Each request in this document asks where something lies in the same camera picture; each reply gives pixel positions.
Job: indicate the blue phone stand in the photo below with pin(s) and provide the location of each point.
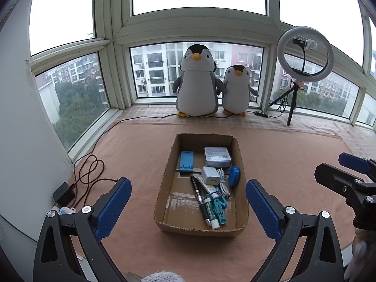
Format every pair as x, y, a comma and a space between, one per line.
185, 161

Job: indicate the large grey penguin plush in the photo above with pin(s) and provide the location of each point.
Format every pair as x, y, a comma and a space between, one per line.
196, 88

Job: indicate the person's right hand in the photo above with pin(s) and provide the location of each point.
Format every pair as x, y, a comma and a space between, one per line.
359, 249

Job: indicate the green bottle with white cap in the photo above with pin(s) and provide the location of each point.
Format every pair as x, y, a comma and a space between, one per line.
211, 211

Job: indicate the black power adapter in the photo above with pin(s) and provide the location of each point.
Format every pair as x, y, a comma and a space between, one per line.
63, 195

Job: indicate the blue round tape measure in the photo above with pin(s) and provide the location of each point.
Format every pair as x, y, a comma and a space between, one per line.
234, 176

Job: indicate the white rectangular box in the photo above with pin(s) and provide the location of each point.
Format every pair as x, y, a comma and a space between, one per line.
217, 156

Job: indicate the black gel pen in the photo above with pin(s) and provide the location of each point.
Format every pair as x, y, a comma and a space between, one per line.
199, 199

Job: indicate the person's left hand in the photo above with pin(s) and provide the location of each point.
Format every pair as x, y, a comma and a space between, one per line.
161, 277

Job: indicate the checked cloth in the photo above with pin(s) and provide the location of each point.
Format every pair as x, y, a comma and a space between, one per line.
323, 123

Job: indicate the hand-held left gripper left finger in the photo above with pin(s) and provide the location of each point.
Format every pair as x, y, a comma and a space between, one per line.
114, 208

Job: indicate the white wall charger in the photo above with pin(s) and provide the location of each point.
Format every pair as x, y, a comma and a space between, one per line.
210, 176

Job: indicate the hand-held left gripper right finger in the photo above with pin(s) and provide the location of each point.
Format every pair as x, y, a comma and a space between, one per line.
263, 211

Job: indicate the small grey penguin plush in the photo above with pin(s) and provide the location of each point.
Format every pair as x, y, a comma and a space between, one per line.
236, 91

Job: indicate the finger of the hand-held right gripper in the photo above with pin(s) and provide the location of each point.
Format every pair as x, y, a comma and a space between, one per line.
332, 174
352, 161

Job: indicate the white window frame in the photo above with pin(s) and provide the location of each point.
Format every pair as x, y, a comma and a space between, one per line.
120, 35

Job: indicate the black tripod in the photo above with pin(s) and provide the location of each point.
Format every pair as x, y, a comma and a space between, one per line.
290, 108

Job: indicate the cardboard box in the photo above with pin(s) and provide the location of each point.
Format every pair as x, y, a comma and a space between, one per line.
182, 211

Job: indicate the white patterned tube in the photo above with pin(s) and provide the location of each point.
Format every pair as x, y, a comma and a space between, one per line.
209, 188

